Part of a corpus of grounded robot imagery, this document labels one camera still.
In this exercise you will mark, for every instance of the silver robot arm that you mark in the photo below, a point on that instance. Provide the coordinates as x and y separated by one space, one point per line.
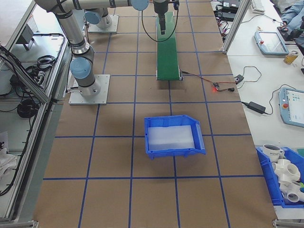
71 31
104 21

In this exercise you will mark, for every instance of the person forearm blue sleeve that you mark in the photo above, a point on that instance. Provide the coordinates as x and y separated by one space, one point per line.
294 13

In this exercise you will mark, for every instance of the green belt conveyor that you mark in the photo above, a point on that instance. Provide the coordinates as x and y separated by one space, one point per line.
167 57

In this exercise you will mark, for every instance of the black power supply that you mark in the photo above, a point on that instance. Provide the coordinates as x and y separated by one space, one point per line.
227 15
230 4

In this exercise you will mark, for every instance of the small board with red light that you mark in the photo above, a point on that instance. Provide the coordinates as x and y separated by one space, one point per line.
215 86

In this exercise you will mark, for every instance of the open blue plastic bin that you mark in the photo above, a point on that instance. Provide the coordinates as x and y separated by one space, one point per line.
152 123

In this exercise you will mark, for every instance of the white keyboard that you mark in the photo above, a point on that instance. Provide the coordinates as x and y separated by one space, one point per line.
257 6

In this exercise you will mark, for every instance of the grey blue teach pendant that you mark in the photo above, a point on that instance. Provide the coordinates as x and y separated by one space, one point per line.
270 42
294 107

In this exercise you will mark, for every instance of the white foam pad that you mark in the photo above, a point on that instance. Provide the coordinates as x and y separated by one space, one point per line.
169 137

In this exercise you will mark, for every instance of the black power adapter brick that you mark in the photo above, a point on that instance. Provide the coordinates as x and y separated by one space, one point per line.
257 107

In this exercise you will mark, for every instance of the yellow drink can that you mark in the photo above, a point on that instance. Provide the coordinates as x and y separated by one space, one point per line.
291 57

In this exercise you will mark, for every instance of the grey metal box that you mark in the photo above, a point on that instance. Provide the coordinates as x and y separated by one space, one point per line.
26 35

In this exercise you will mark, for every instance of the white printed mug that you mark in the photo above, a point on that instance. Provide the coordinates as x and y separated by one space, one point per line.
270 152

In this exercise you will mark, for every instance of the blue bin with fittings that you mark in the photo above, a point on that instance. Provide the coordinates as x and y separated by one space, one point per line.
268 175

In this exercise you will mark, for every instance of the white pipe fitting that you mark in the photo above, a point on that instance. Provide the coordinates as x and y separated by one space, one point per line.
291 193
283 168

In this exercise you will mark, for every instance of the white crumpled cloth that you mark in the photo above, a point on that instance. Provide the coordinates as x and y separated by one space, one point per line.
6 159

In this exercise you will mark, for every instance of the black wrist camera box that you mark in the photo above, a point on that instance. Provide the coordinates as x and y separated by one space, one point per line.
175 4

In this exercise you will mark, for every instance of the white square base plate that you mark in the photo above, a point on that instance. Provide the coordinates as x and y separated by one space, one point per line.
102 91
114 23

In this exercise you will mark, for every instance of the aluminium profile post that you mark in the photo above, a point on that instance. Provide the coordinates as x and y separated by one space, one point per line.
234 28

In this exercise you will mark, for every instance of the small black switch box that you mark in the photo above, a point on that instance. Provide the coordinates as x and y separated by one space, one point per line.
238 78

